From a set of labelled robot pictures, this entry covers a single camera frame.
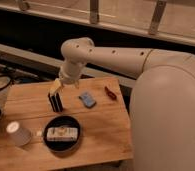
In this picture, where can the black round plate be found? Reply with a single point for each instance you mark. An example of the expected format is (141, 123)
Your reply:
(61, 121)

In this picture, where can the blue sponge block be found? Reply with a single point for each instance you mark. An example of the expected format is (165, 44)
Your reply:
(87, 100)

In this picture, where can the white patterned box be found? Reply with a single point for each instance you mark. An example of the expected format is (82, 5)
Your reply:
(62, 134)

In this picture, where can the metal bracket middle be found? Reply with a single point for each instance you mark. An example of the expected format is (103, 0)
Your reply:
(94, 11)

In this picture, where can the metal bracket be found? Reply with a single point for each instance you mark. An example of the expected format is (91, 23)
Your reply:
(157, 16)
(94, 11)

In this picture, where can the metal bracket right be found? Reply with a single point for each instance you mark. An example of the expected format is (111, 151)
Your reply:
(157, 16)

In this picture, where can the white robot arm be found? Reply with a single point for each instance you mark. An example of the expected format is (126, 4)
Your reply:
(162, 101)

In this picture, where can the small white pellet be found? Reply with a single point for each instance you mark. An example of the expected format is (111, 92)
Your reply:
(39, 133)

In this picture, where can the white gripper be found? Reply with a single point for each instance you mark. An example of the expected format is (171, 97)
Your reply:
(65, 77)

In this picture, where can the red small tool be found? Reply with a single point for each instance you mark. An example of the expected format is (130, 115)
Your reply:
(110, 93)

